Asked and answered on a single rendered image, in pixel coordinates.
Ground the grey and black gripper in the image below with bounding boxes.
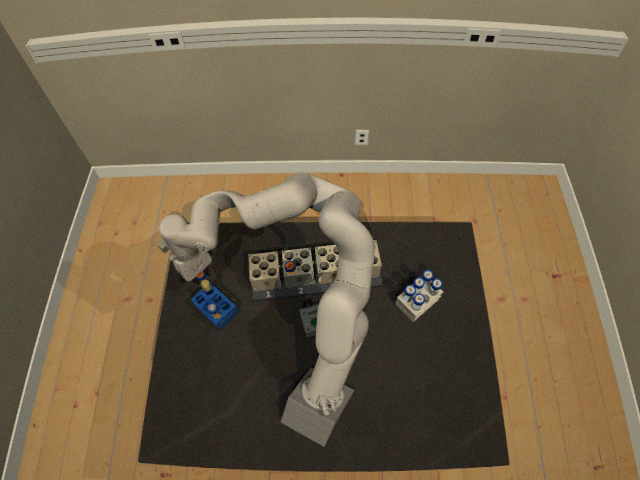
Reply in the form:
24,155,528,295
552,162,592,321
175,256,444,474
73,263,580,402
173,250,213,285

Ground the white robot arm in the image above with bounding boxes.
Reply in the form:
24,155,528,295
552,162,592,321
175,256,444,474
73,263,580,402
157,173,375,415

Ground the clear conical tube with yellow liquid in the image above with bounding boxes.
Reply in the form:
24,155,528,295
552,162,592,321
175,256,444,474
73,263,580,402
196,270,211,292

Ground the blue tube rack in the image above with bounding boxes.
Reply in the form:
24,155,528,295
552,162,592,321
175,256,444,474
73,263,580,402
191,283,239,330

